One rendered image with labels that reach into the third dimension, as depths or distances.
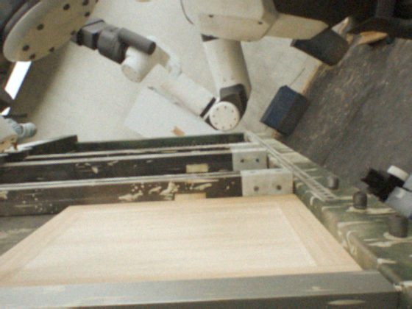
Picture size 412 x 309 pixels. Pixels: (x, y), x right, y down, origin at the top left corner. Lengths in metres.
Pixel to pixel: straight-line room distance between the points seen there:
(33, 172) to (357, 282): 1.21
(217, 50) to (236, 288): 0.59
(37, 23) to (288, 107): 4.84
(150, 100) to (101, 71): 1.83
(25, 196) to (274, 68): 5.36
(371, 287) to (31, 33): 0.41
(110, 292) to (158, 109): 4.26
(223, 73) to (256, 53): 5.15
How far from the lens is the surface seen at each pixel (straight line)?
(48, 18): 0.25
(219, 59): 0.87
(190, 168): 1.28
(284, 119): 5.01
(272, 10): 0.58
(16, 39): 0.25
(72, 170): 1.37
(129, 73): 0.94
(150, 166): 1.29
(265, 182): 0.87
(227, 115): 0.88
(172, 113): 4.62
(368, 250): 0.52
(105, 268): 0.57
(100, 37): 0.99
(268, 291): 0.43
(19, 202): 1.00
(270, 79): 6.03
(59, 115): 6.60
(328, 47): 5.09
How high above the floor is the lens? 1.18
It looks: 4 degrees down
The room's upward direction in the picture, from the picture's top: 59 degrees counter-clockwise
